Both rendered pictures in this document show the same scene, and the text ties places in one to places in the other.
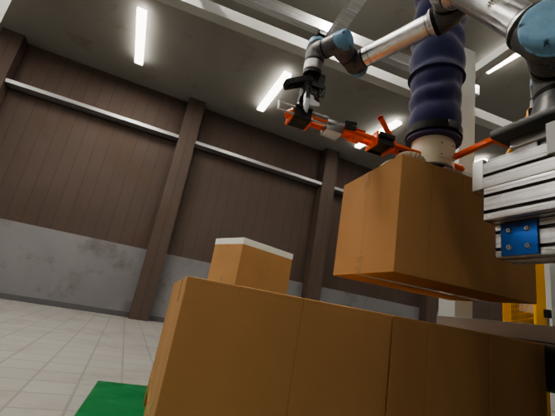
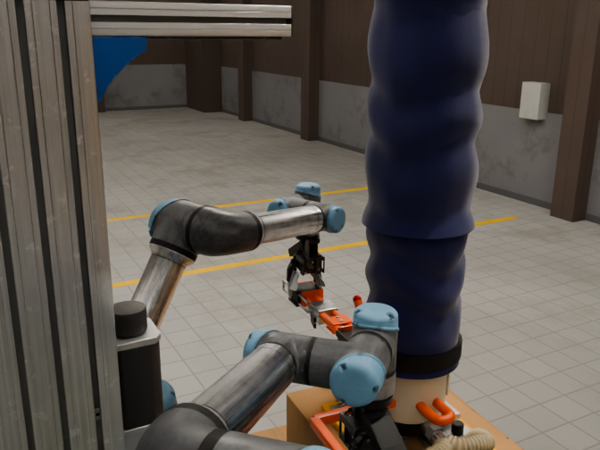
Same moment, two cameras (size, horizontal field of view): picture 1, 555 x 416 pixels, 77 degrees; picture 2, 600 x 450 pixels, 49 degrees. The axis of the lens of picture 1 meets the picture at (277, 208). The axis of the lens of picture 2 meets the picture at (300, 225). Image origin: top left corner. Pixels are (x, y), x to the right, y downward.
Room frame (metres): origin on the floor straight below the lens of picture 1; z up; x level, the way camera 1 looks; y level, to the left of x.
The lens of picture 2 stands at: (0.88, -1.90, 2.00)
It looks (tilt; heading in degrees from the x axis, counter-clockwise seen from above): 17 degrees down; 82
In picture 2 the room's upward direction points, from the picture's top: 1 degrees clockwise
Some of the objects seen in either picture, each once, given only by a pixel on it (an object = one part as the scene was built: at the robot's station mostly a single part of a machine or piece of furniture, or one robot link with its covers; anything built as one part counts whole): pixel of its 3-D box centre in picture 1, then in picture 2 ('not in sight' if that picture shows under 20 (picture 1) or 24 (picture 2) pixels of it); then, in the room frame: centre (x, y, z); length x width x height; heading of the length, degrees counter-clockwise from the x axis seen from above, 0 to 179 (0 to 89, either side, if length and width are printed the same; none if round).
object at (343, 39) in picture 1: (339, 45); (291, 210); (1.10, -0.12, 1.50); 0.11 x 0.11 x 0.08; 45
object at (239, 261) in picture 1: (251, 267); not in sight; (3.16, 0.14, 0.82); 0.60 x 0.40 x 0.40; 132
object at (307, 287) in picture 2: (299, 118); (306, 293); (1.17, -0.02, 1.20); 0.08 x 0.07 x 0.05; 105
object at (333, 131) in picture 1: (331, 129); (323, 312); (1.20, -0.15, 1.19); 0.07 x 0.07 x 0.04; 15
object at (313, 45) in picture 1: (315, 52); (307, 202); (1.16, -0.04, 1.50); 0.09 x 0.08 x 0.11; 45
